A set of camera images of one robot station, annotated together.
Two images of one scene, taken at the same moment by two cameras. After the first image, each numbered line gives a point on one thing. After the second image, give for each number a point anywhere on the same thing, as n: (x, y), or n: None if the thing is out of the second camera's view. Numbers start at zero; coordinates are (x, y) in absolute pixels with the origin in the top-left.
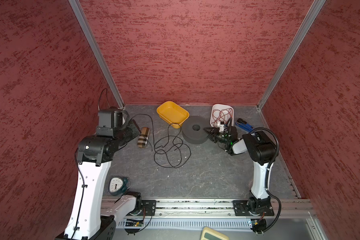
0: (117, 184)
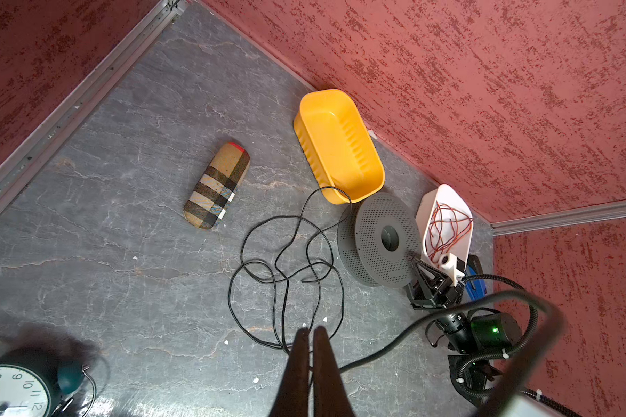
0: (26, 382)
